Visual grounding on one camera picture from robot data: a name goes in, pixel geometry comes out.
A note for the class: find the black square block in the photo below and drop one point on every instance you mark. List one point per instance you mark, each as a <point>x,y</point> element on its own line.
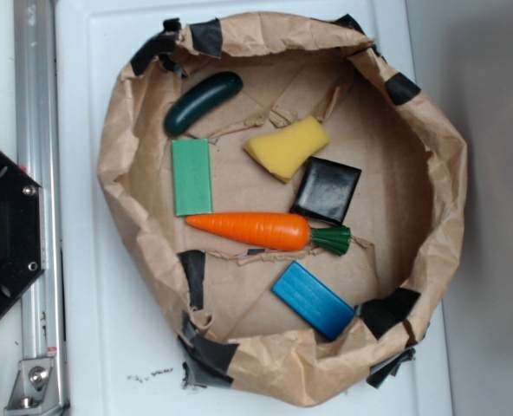
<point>326,191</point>

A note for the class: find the green rectangular block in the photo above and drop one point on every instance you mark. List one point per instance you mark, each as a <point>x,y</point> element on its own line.
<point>191,169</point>

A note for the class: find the blue rectangular block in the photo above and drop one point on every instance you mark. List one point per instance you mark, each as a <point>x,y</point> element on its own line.
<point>313,301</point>

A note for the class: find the orange toy carrot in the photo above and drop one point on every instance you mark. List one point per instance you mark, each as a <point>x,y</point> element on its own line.
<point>272,230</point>

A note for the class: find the brown paper bag bin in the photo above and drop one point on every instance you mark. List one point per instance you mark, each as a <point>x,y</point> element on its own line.
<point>406,215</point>

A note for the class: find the yellow sponge piece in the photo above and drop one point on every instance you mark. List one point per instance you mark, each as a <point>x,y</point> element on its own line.
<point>283,152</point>

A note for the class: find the dark green toy cucumber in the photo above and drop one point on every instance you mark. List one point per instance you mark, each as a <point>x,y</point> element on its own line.
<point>208,94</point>

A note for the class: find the white plastic tray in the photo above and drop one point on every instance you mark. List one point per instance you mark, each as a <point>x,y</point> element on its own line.
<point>123,358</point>

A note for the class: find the aluminium extrusion rail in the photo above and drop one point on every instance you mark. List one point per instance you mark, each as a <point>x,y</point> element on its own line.
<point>43,312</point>

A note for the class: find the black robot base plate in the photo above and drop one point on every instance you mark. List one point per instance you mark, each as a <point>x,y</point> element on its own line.
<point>20,233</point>

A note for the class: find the metal corner bracket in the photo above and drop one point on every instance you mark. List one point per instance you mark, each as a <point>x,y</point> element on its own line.
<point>35,391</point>

